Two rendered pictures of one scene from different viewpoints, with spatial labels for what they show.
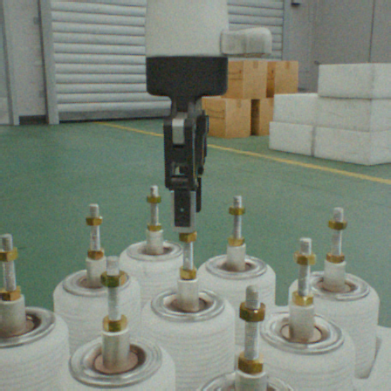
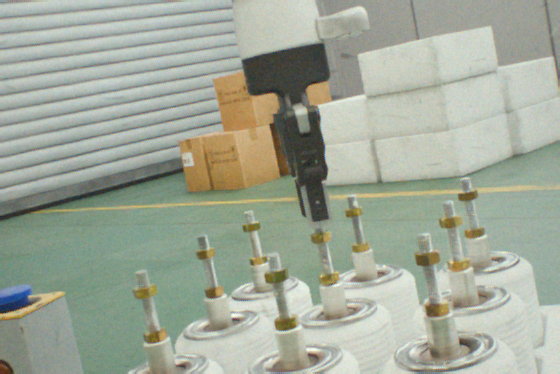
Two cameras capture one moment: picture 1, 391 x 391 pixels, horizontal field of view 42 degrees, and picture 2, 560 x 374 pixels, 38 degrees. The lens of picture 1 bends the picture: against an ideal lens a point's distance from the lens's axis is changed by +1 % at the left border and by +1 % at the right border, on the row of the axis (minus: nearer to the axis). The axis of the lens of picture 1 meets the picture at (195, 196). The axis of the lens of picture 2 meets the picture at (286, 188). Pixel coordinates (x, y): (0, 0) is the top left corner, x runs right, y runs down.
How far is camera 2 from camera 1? 28 cm
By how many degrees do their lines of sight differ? 10
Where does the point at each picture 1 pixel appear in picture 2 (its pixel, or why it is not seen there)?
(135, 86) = (85, 145)
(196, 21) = (292, 13)
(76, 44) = not seen: outside the picture
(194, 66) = (299, 56)
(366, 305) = (520, 271)
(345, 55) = (382, 37)
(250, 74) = not seen: hidden behind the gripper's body
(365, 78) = (424, 58)
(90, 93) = (16, 170)
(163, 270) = not seen: hidden behind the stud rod
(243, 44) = (344, 26)
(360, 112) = (430, 105)
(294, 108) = (337, 121)
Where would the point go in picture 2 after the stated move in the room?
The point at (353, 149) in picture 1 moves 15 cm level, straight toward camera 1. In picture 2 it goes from (433, 159) to (435, 164)
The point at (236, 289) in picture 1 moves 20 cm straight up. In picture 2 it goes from (377, 295) to (338, 97)
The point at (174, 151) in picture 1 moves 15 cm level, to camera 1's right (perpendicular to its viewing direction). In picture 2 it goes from (303, 140) to (476, 102)
